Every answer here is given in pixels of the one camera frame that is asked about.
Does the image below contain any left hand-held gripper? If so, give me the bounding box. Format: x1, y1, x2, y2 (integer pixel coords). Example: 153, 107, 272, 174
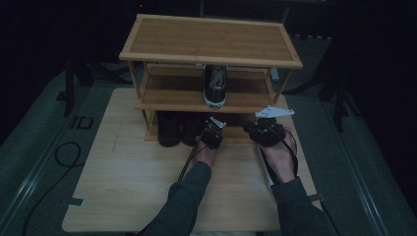
200, 116, 227, 150

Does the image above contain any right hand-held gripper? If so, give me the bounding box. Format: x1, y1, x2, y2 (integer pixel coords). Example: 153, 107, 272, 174
242, 104, 295, 148

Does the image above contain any black lace-up shoe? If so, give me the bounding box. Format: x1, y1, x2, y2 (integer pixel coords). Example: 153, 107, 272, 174
156, 111, 182, 148
181, 111, 206, 148

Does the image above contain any wooden three-tier shoe rack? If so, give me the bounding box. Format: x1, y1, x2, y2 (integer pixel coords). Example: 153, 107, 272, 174
118, 13, 304, 145

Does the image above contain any person's left hand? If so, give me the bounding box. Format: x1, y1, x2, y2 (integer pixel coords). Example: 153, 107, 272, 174
193, 137, 219, 168

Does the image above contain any person's right hand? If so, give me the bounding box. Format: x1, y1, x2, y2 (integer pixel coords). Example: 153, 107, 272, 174
260, 127, 298, 185

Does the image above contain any black metal stand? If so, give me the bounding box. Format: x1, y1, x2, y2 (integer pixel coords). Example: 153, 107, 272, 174
283, 38, 362, 132
63, 55, 132, 117

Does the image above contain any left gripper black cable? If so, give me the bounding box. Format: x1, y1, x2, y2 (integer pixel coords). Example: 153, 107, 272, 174
176, 144, 202, 183

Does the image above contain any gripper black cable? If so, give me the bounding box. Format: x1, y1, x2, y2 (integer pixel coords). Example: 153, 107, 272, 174
283, 127, 300, 179
176, 144, 202, 183

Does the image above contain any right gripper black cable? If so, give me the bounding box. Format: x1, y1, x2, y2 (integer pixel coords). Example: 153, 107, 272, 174
283, 127, 300, 179

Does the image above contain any black floor cable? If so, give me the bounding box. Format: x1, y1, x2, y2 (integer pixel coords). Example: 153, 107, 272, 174
21, 141, 83, 236

